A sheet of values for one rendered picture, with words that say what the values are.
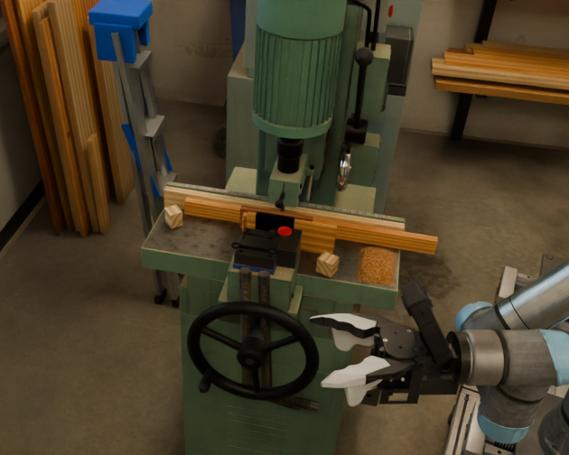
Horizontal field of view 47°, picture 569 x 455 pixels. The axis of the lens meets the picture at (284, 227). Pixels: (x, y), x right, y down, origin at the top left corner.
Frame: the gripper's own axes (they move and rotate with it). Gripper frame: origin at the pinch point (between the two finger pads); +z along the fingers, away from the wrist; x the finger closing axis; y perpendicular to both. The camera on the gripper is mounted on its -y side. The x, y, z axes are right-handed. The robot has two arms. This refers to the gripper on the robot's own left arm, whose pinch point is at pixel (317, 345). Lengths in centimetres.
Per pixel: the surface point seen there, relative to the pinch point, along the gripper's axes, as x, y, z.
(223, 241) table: 69, 25, 13
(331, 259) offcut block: 57, 22, -11
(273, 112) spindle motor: 63, -10, 3
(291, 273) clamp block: 50, 21, -2
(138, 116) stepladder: 146, 22, 42
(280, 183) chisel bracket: 68, 9, 0
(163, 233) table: 71, 24, 27
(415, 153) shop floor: 278, 87, -96
